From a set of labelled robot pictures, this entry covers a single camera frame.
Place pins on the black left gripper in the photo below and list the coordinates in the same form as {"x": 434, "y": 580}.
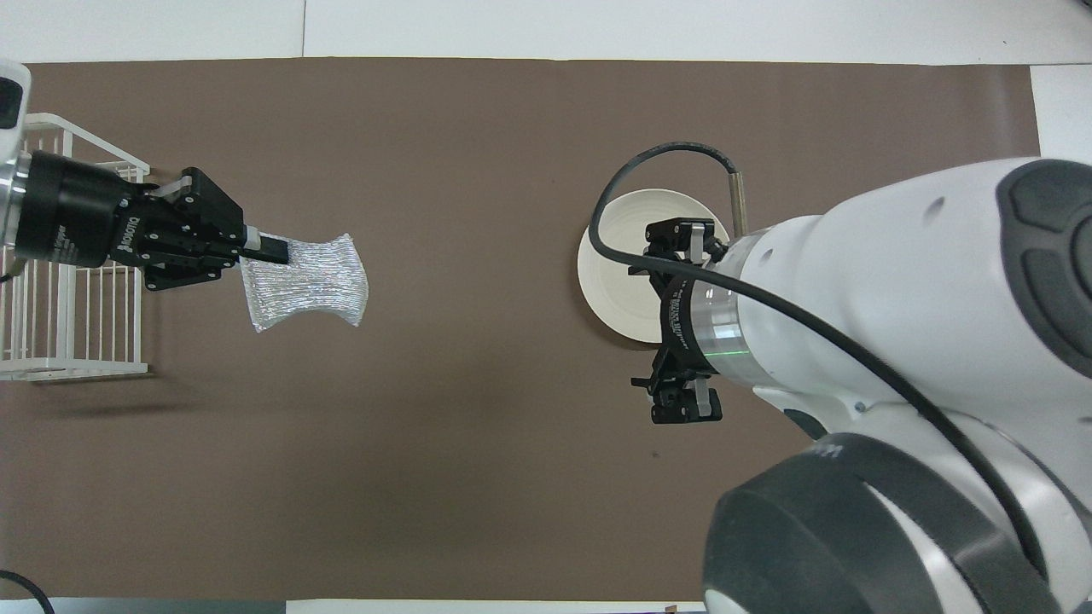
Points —
{"x": 72, "y": 213}

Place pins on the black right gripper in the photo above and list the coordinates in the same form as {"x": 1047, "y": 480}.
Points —
{"x": 678, "y": 324}

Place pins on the silver mesh sponge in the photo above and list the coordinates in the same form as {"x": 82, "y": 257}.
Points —
{"x": 307, "y": 286}

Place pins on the cream round plate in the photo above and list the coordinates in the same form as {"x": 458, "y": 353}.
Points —
{"x": 614, "y": 298}

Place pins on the brown table mat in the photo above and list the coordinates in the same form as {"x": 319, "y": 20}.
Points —
{"x": 469, "y": 426}

